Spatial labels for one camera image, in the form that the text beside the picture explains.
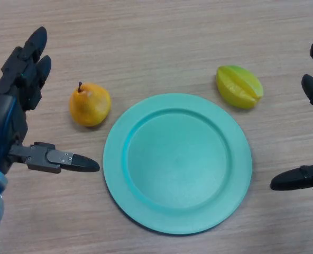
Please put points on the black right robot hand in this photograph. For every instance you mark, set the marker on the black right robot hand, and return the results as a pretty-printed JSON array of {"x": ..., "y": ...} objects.
[{"x": 291, "y": 182}]

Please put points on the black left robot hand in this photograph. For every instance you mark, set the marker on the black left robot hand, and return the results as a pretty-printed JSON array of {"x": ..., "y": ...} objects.
[{"x": 5, "y": 116}]

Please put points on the yellow orange pear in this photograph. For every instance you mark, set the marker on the yellow orange pear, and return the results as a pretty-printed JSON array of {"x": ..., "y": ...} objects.
[{"x": 89, "y": 105}]

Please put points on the green round plate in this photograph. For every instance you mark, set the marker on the green round plate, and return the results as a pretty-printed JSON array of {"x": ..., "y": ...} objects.
[{"x": 177, "y": 164}]

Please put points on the yellow green starfruit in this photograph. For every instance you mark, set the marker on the yellow green starfruit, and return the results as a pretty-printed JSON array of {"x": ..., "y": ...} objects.
[{"x": 238, "y": 87}]

